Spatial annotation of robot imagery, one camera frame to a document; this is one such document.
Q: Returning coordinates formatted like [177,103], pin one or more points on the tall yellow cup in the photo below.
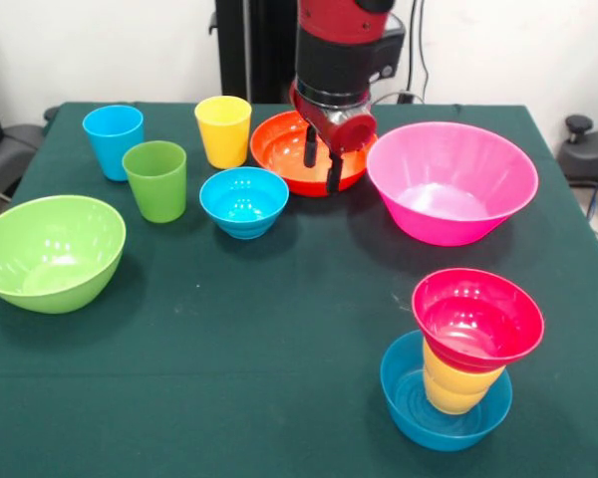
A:
[224,144]

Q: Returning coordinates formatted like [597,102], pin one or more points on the large pink bowl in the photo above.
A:
[453,169]

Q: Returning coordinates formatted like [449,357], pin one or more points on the small red bowl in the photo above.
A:
[478,318]

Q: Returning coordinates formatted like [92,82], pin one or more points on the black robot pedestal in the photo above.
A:
[259,50]

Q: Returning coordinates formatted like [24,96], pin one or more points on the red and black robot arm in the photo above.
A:
[339,55]

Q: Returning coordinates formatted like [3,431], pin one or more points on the dark green table cloth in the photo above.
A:
[229,373]

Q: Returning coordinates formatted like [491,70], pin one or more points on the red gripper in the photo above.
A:
[351,134]

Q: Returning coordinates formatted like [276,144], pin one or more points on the orange bowl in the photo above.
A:
[279,149]

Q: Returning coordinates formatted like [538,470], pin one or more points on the blue cup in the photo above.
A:
[109,144]

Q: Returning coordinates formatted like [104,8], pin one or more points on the green cup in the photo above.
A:
[157,189]

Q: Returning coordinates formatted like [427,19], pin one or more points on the dark blue bowl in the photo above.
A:
[403,398]

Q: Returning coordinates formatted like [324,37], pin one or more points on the large green bowl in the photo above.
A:
[50,254]

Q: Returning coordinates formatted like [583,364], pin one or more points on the short yellow cup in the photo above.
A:
[458,378]
[448,403]

